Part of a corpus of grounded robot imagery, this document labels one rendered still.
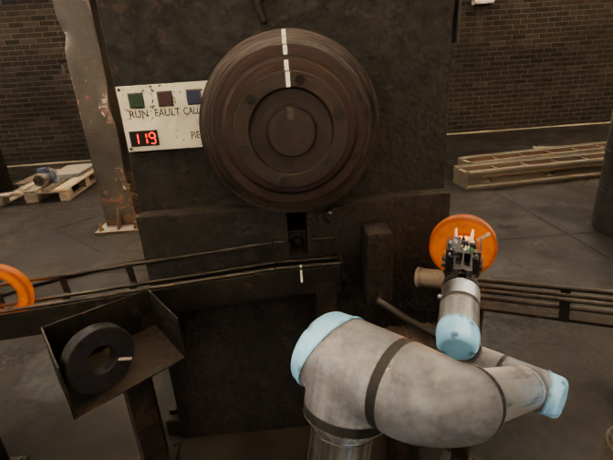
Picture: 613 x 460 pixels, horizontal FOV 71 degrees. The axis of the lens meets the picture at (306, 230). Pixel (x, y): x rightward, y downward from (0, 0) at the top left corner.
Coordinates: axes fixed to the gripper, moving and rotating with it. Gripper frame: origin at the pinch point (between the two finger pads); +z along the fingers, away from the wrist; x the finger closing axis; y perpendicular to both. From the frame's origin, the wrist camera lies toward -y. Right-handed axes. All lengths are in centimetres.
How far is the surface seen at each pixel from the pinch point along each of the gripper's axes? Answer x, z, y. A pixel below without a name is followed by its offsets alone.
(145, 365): 71, -42, -15
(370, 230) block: 25.4, 10.9, -8.2
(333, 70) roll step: 34, 15, 37
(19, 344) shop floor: 210, -4, -91
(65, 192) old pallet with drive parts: 417, 210, -143
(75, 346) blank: 76, -51, 1
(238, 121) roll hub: 53, -2, 31
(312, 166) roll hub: 37.3, 1.7, 17.4
